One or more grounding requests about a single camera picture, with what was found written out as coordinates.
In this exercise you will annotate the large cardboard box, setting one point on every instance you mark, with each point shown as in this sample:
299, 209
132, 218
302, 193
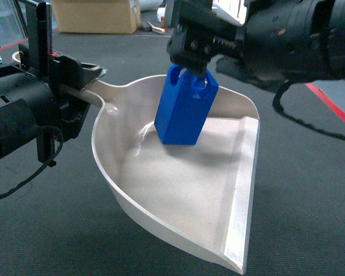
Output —
101, 17

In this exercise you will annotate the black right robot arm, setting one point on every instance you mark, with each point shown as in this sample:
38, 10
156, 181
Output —
279, 41

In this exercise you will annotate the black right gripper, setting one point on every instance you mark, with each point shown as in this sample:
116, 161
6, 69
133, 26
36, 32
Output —
199, 34

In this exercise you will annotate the blue plastic part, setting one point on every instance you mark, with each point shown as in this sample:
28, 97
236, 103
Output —
184, 106

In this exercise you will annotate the beige plastic dustpan tray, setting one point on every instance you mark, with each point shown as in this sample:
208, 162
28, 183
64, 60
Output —
196, 198

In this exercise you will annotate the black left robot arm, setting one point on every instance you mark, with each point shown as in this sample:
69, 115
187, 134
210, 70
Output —
37, 101

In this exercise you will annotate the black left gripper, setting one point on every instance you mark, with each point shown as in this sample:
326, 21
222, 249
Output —
63, 75

